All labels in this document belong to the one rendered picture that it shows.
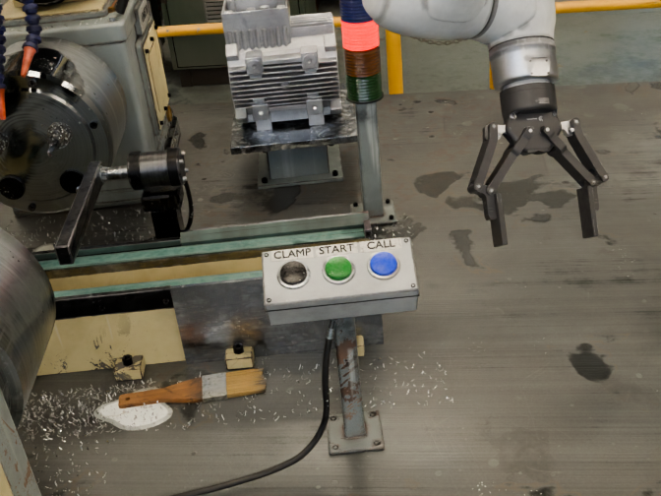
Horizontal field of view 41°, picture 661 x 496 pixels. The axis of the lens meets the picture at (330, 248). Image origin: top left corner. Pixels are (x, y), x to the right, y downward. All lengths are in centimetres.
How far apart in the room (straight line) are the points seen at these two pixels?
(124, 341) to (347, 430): 37
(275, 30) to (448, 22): 54
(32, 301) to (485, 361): 61
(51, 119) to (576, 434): 91
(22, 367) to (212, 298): 35
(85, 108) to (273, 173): 46
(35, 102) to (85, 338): 38
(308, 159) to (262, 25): 28
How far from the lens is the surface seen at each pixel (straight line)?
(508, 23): 123
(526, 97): 123
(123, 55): 164
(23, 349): 99
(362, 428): 113
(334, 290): 96
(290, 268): 97
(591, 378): 124
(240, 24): 164
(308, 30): 165
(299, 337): 128
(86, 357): 133
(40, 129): 147
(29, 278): 104
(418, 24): 115
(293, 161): 174
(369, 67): 146
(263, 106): 164
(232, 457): 115
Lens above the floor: 160
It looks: 32 degrees down
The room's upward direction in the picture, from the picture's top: 6 degrees counter-clockwise
